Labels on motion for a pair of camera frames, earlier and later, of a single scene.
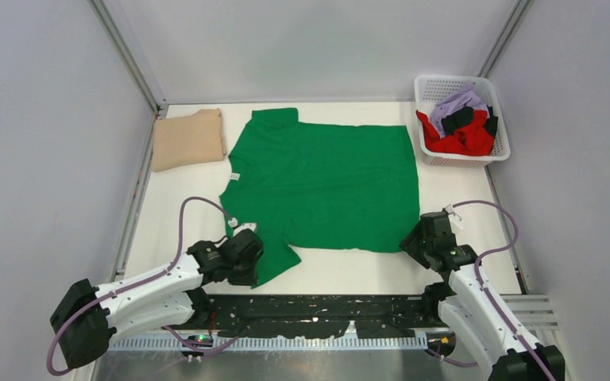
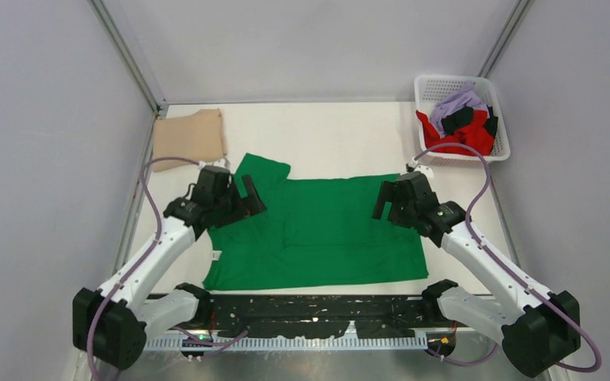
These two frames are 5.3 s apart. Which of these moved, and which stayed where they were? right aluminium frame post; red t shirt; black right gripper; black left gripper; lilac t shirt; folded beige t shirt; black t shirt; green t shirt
Moved: green t shirt; black left gripper; black right gripper
Stayed: right aluminium frame post; folded beige t shirt; red t shirt; black t shirt; lilac t shirt
